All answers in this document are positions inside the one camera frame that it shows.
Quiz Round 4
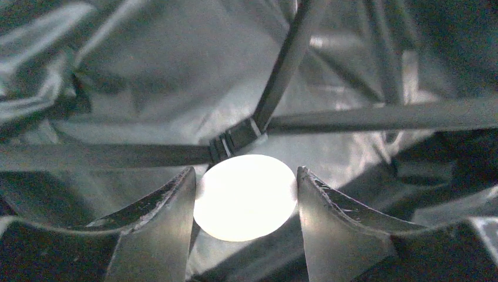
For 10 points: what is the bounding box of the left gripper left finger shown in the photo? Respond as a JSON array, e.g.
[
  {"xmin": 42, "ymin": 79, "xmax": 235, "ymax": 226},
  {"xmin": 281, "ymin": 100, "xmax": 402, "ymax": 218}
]
[{"xmin": 1, "ymin": 167, "xmax": 196, "ymax": 281}]

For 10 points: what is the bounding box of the black ribbed hard-shell suitcase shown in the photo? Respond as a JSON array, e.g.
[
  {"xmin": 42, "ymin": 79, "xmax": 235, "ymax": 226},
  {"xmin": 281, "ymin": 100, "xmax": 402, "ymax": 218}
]
[{"xmin": 1, "ymin": 1, "xmax": 497, "ymax": 281}]

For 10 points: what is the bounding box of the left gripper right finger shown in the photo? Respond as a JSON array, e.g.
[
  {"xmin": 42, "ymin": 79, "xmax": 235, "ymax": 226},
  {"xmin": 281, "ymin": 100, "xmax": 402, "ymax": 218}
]
[{"xmin": 297, "ymin": 167, "xmax": 497, "ymax": 281}]

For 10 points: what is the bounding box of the white bottle orange logo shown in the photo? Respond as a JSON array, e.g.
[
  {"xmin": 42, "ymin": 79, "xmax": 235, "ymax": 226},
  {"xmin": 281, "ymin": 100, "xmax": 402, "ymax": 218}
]
[{"xmin": 193, "ymin": 155, "xmax": 298, "ymax": 242}]

